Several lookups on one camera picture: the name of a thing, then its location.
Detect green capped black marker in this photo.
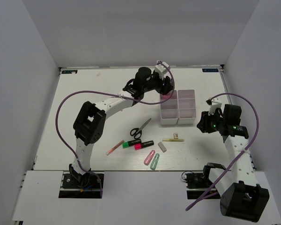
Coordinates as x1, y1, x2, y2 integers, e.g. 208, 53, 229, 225
122, 139, 141, 149

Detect right blue table label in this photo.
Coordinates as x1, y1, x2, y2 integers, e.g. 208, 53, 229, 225
202, 68, 219, 73

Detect blue table label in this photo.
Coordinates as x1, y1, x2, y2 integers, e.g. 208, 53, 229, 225
202, 68, 219, 73
61, 70, 78, 74

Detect grey eraser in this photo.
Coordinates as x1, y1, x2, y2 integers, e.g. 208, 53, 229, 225
158, 142, 167, 153

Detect left blue table label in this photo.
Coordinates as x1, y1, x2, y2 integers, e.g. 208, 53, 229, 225
61, 70, 78, 74

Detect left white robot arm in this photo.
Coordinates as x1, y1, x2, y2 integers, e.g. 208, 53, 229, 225
69, 62, 174, 187

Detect pink correction tape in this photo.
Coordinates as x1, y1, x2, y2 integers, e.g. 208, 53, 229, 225
144, 150, 155, 165

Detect pink capped black marker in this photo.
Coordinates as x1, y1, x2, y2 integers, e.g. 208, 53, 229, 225
134, 141, 154, 150

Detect pink tube of pencils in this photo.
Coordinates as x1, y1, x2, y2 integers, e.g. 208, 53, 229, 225
160, 95, 171, 101

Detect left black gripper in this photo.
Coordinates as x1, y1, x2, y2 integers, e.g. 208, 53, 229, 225
143, 71, 175, 96

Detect yellow highlighter pen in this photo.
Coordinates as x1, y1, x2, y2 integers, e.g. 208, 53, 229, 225
162, 139, 185, 142

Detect left white divided container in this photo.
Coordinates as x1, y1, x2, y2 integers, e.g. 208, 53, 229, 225
160, 90, 178, 126

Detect right white divided container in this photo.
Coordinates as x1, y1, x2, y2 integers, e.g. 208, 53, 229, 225
177, 90, 196, 125

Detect green correction tape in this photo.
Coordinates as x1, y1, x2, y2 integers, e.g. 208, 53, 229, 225
150, 153, 160, 170

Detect orange pen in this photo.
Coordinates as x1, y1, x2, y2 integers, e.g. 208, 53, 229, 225
106, 140, 125, 156

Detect white divided container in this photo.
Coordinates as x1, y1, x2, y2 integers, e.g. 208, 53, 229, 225
177, 90, 196, 125
160, 90, 178, 126

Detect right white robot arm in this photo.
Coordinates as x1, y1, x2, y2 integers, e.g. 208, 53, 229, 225
197, 102, 269, 223

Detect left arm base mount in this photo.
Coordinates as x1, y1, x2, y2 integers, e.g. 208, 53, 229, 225
59, 172, 102, 199

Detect black handled scissors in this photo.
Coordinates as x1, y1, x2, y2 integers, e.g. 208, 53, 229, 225
130, 118, 152, 139

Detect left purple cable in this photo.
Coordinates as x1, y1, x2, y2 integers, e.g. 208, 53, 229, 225
55, 60, 175, 199

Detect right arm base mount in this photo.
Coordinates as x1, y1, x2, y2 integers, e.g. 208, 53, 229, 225
181, 171, 213, 200

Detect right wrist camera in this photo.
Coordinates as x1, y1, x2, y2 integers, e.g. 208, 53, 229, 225
206, 97, 222, 116

